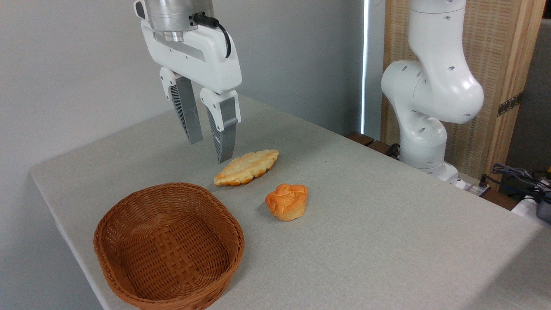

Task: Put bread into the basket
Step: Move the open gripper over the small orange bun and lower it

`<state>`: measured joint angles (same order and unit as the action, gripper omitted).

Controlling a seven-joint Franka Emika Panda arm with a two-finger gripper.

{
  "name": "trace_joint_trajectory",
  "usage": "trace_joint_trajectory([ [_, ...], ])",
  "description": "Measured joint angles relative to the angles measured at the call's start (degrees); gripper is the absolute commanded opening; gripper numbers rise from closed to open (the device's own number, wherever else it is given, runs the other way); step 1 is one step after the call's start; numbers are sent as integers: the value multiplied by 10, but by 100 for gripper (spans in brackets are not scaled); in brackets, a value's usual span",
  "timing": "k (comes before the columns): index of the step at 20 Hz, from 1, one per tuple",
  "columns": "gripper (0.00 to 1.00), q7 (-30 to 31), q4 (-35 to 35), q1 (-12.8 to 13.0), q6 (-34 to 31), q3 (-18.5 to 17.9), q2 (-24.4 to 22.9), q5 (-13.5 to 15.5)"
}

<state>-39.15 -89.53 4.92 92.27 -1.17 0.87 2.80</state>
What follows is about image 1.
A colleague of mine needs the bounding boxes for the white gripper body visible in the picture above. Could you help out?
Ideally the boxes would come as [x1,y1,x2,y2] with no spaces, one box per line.
[141,19,242,95]

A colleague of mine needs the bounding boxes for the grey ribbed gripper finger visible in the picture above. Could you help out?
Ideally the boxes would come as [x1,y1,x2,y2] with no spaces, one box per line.
[199,88,240,164]
[159,67,204,145]

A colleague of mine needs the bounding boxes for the round orange bun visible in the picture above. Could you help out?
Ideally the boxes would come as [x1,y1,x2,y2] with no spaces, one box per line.
[265,183,308,221]

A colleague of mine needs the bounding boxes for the flat golden leaf-shaped bread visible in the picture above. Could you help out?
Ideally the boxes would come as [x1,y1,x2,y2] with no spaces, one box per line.
[214,149,279,186]

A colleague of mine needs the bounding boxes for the brown wicker basket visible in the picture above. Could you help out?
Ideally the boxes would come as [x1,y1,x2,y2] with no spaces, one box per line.
[93,182,245,310]

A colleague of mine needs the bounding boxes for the dark brown wooden board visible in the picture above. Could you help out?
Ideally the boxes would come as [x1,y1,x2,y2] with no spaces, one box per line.
[346,131,399,161]

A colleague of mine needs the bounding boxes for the grey tablecloth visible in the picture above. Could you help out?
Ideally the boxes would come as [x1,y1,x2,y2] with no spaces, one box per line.
[29,90,551,310]

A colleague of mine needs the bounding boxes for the white power strip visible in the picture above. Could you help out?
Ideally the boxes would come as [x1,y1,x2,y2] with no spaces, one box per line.
[456,174,491,197]

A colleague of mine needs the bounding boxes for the dark metal screen hinge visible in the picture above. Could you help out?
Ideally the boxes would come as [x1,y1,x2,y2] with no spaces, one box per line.
[497,92,524,117]

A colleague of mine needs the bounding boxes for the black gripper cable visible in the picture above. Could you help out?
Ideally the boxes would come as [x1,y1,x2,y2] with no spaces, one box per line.
[192,13,232,59]

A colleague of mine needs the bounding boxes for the black cable bundle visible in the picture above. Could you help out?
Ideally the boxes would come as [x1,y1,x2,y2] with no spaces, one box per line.
[491,163,551,203]

